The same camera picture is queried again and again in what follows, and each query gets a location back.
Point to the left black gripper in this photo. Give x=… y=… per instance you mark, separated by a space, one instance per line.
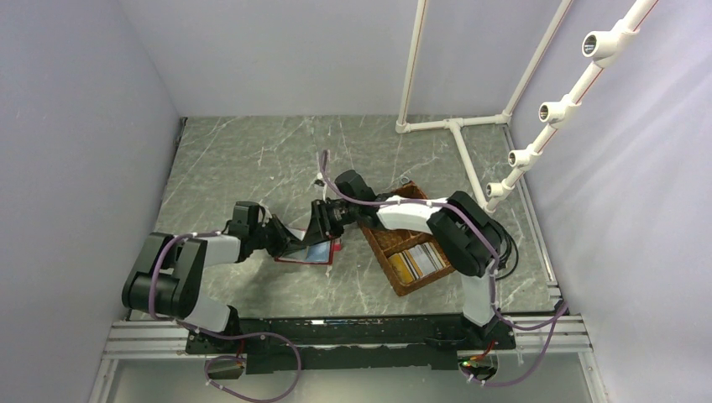
x=286 y=242

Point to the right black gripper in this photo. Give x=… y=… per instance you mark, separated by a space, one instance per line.
x=319 y=227

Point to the red leather card holder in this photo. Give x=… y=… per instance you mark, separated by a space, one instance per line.
x=317 y=254

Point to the white card stack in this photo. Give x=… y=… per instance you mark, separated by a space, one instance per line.
x=415 y=263

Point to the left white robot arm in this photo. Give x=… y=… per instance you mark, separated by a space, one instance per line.
x=166 y=278

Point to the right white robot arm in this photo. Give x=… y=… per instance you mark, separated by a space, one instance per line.
x=465 y=233

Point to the brown woven basket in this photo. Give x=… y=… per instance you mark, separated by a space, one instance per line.
x=389 y=246

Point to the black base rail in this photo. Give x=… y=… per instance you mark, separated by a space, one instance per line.
x=436 y=341

